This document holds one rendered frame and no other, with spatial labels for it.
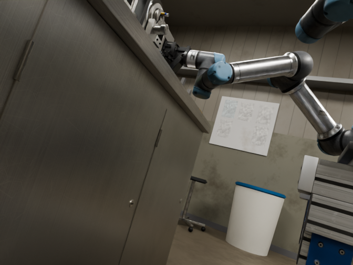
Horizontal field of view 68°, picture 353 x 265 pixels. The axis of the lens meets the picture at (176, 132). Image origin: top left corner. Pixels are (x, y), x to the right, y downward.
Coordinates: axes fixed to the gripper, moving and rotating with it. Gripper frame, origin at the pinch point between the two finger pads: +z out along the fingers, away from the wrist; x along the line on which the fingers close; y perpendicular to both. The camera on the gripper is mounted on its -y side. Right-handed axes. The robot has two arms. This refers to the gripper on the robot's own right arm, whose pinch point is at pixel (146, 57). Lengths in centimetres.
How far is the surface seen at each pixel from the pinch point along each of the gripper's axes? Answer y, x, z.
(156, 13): 15.8, 9.7, -4.2
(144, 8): 0.0, 34.8, -15.3
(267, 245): -97, -247, -80
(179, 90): -21.4, 27.4, -31.3
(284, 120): 72, -306, -70
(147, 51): -22, 51, -31
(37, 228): -60, 62, -28
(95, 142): -44, 55, -29
